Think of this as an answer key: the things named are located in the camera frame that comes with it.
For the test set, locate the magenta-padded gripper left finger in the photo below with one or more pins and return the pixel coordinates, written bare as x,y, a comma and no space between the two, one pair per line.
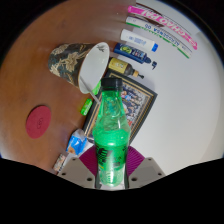
75,171

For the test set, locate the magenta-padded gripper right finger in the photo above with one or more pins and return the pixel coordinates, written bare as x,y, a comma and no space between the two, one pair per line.
146,170

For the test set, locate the green plastic drink bottle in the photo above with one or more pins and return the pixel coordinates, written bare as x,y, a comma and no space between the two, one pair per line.
111,143

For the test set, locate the small patterned snack packet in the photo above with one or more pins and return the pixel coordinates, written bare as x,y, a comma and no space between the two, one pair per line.
60,161

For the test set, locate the blue tissue pack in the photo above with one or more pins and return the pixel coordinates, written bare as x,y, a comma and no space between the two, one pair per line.
76,143

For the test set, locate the flat round red coaster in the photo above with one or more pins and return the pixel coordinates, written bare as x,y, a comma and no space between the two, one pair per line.
38,122

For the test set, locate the small green packet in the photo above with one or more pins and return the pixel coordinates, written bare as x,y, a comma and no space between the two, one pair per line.
97,88
86,106

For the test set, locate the framed group photo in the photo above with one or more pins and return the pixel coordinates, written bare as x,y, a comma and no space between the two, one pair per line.
140,103

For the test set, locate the thin stirring stick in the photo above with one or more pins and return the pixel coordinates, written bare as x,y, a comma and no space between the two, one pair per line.
94,96

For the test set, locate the amber pump bottle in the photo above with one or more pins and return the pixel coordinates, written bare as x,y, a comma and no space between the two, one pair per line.
120,65

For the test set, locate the camouflage print paper cup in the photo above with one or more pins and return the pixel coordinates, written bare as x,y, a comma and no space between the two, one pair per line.
66,61

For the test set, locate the dark blue pump bottle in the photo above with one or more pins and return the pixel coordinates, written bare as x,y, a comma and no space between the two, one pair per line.
131,53

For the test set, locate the white tube blue cap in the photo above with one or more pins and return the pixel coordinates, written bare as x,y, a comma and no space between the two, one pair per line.
136,39

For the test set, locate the long white green box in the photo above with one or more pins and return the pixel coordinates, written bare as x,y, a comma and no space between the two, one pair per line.
156,35

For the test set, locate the long pink white box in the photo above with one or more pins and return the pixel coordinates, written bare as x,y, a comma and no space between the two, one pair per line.
160,21

